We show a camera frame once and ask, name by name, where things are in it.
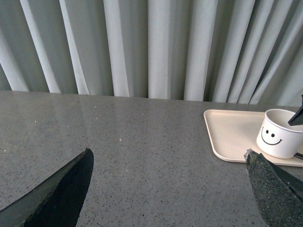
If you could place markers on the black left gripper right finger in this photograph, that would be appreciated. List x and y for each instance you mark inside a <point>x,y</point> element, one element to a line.
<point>279,195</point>

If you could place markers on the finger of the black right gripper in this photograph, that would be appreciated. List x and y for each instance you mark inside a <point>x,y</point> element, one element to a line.
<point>297,119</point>

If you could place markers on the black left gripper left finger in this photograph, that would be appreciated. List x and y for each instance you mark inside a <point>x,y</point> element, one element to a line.
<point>57,201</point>

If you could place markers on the white smiley mug black handle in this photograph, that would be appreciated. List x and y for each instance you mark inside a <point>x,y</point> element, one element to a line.
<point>276,137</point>

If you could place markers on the beige rectangular plastic tray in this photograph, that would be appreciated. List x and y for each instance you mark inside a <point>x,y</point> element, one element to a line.
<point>232,133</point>

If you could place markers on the white pleated curtain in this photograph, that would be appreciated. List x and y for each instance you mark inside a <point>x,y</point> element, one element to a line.
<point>234,51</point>

